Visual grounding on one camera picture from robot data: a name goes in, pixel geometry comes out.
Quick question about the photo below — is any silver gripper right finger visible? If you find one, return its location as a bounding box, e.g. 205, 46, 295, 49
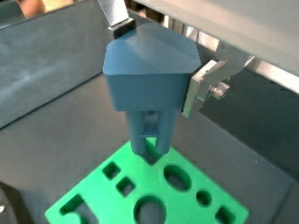
181, 41, 252, 117

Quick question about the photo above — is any grey metal bin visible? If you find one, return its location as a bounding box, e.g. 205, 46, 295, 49
0, 0, 299, 224

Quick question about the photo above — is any green insertion board with holes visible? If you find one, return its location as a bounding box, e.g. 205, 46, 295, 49
44, 138, 248, 224

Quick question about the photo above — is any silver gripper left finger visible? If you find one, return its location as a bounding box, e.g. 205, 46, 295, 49
97, 0, 136, 39

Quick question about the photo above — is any blue three prong object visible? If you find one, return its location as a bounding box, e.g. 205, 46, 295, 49
103, 23, 201, 155

